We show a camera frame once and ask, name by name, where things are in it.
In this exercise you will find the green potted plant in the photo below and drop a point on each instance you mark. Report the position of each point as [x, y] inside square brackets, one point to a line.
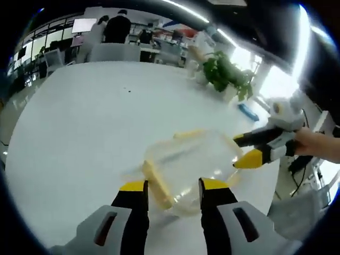
[225, 70]

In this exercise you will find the white wall screen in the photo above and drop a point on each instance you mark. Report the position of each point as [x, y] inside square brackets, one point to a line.
[85, 25]

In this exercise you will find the white office chair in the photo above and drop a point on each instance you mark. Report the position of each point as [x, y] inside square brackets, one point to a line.
[54, 59]

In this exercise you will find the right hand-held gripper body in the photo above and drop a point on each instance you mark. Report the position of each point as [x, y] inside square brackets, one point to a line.
[287, 117]

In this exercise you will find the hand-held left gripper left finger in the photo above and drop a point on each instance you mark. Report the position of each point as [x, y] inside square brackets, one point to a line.
[132, 220]

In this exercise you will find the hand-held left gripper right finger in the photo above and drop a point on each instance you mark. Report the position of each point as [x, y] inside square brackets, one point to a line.
[212, 220]

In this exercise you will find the ceiling light strip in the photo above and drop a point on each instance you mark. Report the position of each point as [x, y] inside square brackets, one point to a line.
[196, 14]

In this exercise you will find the clear plastic bottle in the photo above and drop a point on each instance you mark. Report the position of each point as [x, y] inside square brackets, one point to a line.
[192, 69]

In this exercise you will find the blue flat packet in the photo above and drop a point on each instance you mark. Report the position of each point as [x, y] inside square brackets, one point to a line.
[248, 112]

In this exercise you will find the clear container with yellow buckles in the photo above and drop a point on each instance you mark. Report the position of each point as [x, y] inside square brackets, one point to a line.
[186, 170]

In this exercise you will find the grey chair back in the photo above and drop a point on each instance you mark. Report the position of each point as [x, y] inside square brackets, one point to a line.
[117, 52]

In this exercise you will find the person's right hand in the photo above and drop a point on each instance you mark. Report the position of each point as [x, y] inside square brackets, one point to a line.
[312, 144]

